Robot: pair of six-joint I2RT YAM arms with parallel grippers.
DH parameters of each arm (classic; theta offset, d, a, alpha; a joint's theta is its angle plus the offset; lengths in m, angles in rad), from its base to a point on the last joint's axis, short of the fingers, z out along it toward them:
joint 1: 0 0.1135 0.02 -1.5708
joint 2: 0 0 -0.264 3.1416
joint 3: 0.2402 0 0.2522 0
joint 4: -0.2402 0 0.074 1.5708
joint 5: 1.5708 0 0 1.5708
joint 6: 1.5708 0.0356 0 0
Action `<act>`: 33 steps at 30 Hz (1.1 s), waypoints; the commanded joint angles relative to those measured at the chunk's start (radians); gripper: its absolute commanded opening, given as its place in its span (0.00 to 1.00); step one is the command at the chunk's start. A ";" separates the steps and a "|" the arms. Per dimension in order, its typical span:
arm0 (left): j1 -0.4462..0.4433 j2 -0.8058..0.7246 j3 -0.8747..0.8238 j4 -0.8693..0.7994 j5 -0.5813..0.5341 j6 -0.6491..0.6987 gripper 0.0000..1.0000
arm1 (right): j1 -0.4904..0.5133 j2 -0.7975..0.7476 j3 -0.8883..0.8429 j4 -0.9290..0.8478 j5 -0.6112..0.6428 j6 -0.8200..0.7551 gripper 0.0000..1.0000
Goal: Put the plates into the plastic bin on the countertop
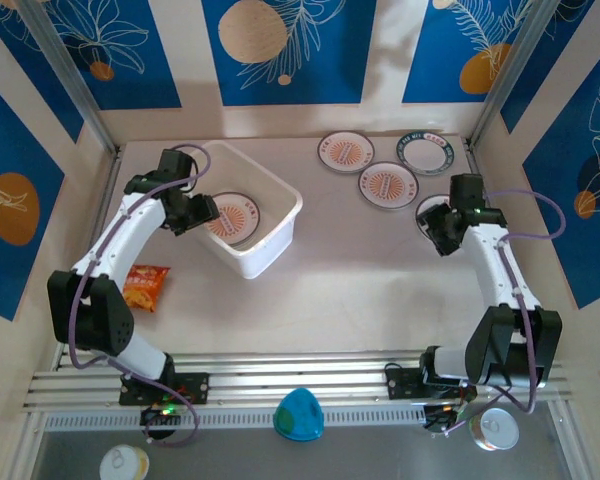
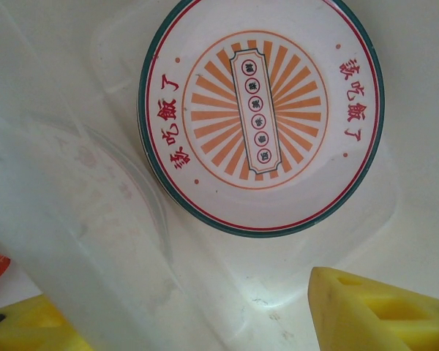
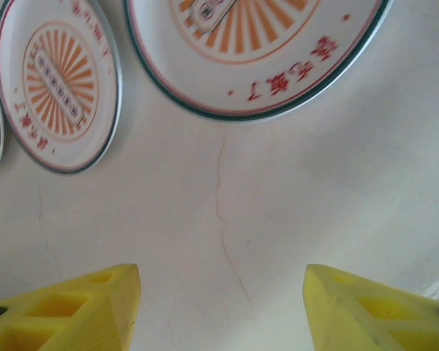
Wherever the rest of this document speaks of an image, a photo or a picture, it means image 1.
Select orange sunburst plate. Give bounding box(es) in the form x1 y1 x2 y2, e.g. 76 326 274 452
415 194 454 236
317 130 375 175
204 192 262 246
357 160 420 211

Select white plastic bin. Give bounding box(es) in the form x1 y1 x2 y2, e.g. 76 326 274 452
193 141 304 280

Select green lettered rim plate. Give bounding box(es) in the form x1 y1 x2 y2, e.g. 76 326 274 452
395 132 455 177

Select orange chip bag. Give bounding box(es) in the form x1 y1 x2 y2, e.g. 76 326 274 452
122 264 172 314

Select black controller board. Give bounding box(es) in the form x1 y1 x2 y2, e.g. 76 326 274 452
422 404 462 434
139 404 182 427

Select aluminium mounting rails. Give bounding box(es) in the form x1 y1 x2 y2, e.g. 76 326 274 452
22 352 576 415

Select silver tin can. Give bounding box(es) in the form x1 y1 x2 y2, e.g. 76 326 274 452
468 407 520 453

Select blue rounded triangular object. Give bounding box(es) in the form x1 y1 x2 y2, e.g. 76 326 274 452
273 388 325 444

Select yellow tin can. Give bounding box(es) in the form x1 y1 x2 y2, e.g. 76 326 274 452
98 444 150 480

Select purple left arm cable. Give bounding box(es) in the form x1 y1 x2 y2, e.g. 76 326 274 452
67 143 212 447

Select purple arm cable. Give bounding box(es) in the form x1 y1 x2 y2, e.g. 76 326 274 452
67 143 212 447
447 188 567 436

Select aluminium side rail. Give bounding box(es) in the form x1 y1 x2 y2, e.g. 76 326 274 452
52 147 126 371
462 139 541 359

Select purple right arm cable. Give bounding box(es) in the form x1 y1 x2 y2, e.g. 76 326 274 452
447 188 567 436

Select aluminium frame post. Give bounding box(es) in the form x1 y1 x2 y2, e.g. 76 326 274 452
14 0 124 156
467 0 549 149

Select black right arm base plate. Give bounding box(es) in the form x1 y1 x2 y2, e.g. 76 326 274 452
385 364 476 401

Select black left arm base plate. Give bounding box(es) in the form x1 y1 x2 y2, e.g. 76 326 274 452
118 372 210 406

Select white slotted cable duct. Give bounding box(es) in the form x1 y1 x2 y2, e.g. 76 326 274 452
43 405 429 432

